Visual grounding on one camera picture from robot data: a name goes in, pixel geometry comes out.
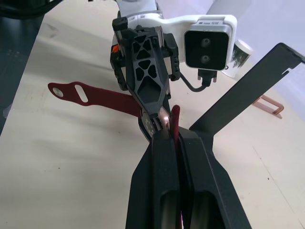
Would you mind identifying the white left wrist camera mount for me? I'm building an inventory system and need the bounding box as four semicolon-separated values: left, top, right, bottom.
112;0;239;72

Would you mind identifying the black left wrist camera cable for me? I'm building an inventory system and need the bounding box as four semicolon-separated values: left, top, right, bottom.
180;68;218;93

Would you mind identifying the lattice finger of the black left gripper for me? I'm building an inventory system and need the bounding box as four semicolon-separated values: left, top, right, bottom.
129;31;172;115

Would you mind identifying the dotted-pad finger of the black left gripper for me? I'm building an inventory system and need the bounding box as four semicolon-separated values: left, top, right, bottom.
139;111;156;142

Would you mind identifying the black metal watch stand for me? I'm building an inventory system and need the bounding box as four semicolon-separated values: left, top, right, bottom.
189;42;305;155

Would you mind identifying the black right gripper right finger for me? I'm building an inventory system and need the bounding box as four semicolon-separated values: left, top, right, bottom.
178;126;252;229

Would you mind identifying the white cup with dark print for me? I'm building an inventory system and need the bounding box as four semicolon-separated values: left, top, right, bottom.
220;39;253;78

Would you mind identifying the red watch strap with holes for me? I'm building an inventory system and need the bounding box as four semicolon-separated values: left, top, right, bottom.
47;81;143;119

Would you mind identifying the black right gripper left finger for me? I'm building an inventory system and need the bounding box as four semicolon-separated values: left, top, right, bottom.
125;131;182;229

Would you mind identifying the copper-coloured bent stand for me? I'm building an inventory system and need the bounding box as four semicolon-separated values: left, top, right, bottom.
254;94;284;120

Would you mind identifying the rose gold watch body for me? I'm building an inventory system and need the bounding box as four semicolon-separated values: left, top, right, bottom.
156;106;173;133

